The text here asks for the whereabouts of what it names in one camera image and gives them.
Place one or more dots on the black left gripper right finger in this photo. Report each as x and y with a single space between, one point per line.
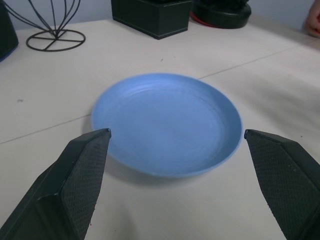
282 180

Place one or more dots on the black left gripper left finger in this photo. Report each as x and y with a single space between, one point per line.
75 185

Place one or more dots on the blue round plate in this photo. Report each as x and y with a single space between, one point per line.
167 124

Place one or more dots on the person's bare hand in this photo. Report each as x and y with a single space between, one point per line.
313 21

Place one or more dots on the dark container with blue base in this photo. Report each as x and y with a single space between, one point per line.
6 32

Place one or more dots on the black round base with red rim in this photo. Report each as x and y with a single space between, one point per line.
221 13

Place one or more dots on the black rectangular box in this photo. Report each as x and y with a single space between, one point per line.
153 17

